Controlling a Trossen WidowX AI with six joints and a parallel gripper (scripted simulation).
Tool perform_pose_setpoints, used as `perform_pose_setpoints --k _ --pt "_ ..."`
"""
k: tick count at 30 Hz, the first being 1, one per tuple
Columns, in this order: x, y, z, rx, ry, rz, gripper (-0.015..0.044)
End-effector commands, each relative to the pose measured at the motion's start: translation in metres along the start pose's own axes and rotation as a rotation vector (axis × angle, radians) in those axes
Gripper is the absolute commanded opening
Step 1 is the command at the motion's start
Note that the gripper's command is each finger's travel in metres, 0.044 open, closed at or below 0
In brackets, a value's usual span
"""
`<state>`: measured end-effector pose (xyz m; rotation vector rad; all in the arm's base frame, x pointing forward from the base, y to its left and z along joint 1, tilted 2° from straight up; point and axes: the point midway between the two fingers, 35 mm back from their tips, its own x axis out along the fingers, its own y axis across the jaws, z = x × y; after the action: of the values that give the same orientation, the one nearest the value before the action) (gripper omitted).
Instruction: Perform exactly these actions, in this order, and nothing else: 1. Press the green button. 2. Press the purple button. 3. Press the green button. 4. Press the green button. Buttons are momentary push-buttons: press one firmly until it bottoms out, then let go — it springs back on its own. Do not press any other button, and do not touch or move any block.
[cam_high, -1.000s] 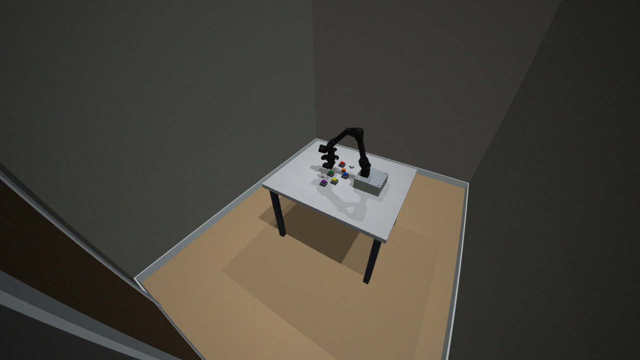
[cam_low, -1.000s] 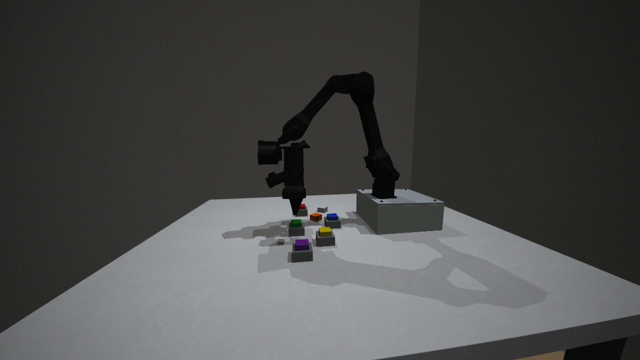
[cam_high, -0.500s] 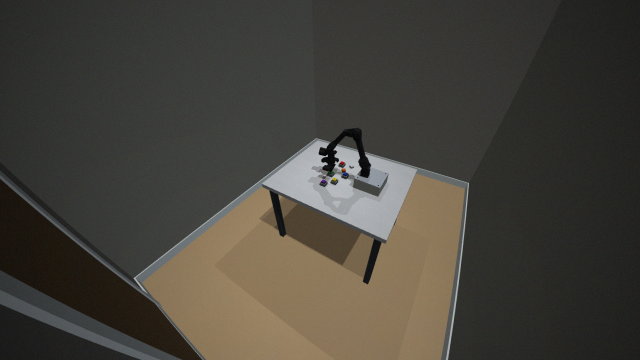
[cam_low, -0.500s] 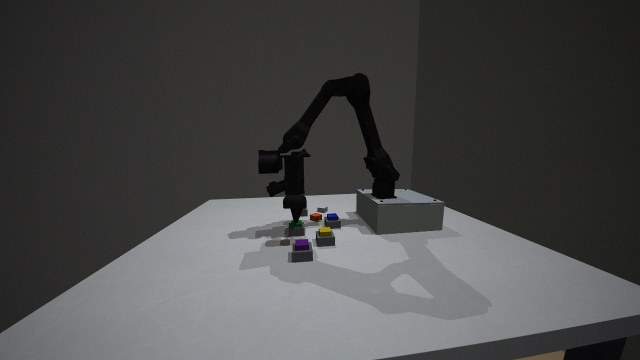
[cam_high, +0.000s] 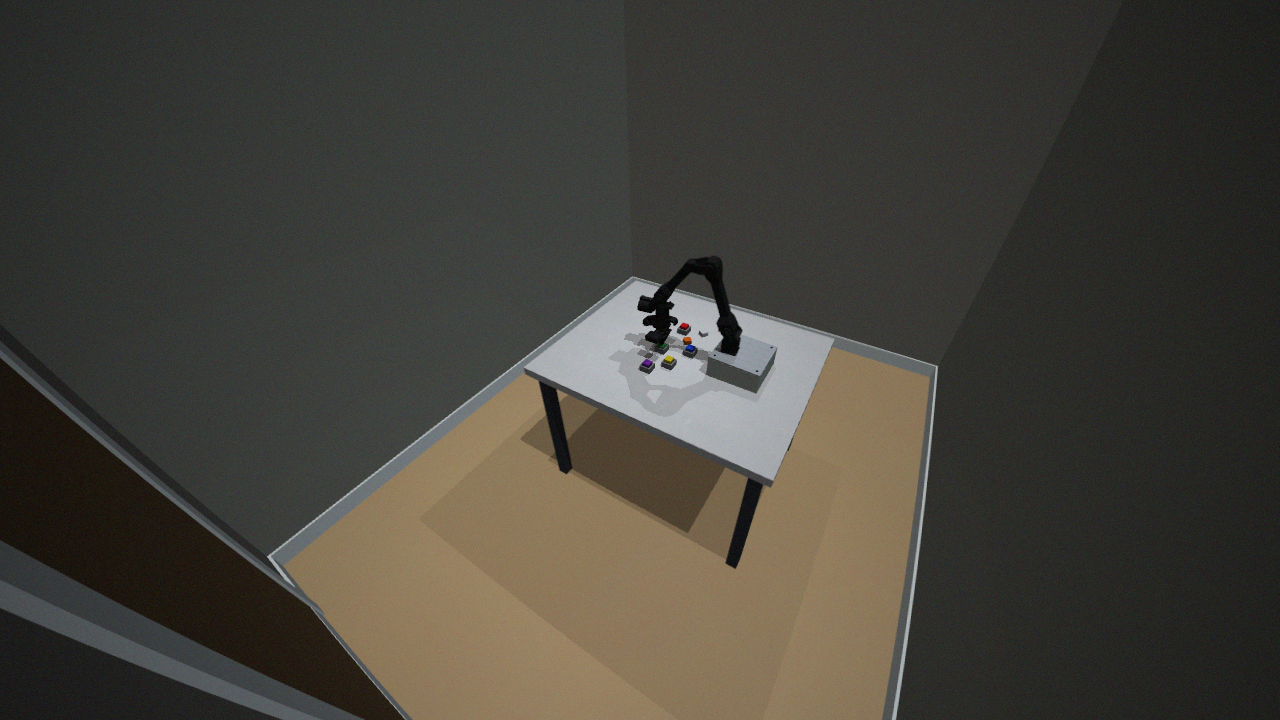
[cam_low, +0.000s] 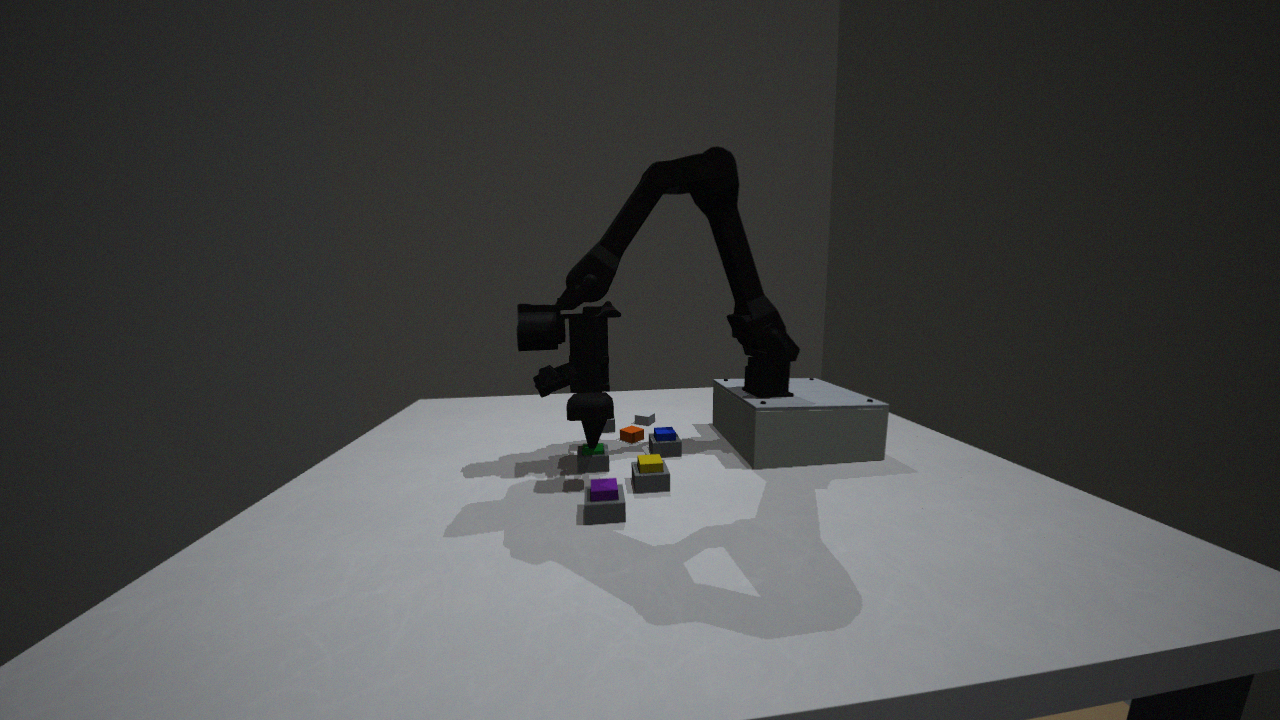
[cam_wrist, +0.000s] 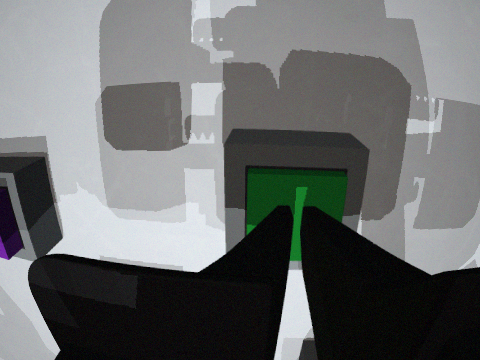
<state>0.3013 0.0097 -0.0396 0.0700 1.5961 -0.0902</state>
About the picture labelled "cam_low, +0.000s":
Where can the blue button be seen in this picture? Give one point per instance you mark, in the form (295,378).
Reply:
(665,441)

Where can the yellow button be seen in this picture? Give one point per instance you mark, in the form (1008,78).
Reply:
(650,475)

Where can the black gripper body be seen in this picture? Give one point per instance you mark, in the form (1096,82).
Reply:
(589,402)

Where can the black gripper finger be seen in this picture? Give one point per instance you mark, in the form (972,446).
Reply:
(593,430)

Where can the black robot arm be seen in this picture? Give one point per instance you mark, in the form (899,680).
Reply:
(711,179)

